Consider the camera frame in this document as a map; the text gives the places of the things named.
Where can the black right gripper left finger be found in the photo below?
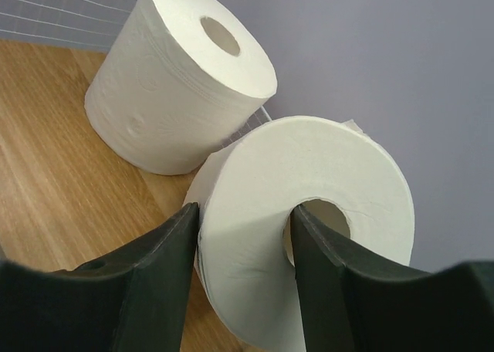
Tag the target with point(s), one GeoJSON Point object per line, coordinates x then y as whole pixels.
{"type": "Point", "coordinates": [131, 299]}

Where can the large white paper towel roll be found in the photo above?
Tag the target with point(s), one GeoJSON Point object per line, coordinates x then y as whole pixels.
{"type": "Point", "coordinates": [180, 78]}

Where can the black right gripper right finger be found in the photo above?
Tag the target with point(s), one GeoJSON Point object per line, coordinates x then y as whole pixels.
{"type": "Point", "coordinates": [352, 299]}

